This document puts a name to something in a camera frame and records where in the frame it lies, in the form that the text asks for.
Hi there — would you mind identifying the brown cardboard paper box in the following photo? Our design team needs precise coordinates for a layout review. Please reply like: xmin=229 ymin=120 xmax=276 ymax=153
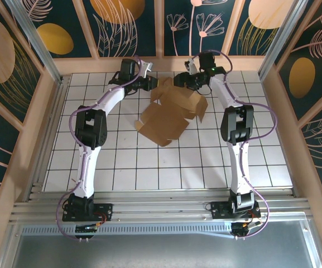
xmin=134 ymin=76 xmax=208 ymax=147

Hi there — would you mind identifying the grey metal sheet tray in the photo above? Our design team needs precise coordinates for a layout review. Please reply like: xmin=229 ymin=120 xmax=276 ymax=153
xmin=0 ymin=212 xmax=322 ymax=268

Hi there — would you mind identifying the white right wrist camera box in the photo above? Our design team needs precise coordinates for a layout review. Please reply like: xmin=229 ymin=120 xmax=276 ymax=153
xmin=184 ymin=58 xmax=198 ymax=75

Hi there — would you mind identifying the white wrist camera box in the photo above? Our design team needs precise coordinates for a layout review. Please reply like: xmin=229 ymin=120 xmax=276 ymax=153
xmin=184 ymin=58 xmax=198 ymax=75
xmin=141 ymin=60 xmax=153 ymax=76

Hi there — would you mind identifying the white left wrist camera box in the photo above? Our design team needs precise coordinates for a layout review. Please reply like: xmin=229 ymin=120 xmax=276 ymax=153
xmin=141 ymin=60 xmax=153 ymax=76

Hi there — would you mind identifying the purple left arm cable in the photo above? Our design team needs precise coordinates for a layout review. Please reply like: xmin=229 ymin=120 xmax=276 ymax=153
xmin=56 ymin=55 xmax=150 ymax=241

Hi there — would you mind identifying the aluminium corner post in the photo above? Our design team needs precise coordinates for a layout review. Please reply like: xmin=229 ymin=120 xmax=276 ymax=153
xmin=258 ymin=0 xmax=311 ymax=82
xmin=4 ymin=0 xmax=64 ymax=84

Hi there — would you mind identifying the aluminium side rail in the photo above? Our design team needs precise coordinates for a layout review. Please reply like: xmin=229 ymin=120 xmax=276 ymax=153
xmin=39 ymin=76 xmax=71 ymax=196

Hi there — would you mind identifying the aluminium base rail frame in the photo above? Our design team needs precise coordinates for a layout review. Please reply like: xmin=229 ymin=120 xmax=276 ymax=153
xmin=9 ymin=188 xmax=312 ymax=224

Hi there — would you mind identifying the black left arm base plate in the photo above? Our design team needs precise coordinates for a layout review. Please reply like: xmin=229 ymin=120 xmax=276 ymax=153
xmin=62 ymin=203 xmax=114 ymax=223

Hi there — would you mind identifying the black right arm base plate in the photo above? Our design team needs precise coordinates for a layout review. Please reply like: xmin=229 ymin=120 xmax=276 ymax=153
xmin=210 ymin=200 xmax=262 ymax=221

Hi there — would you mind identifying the slotted grey cable duct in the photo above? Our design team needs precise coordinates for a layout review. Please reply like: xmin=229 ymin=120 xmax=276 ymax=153
xmin=21 ymin=225 xmax=234 ymax=237

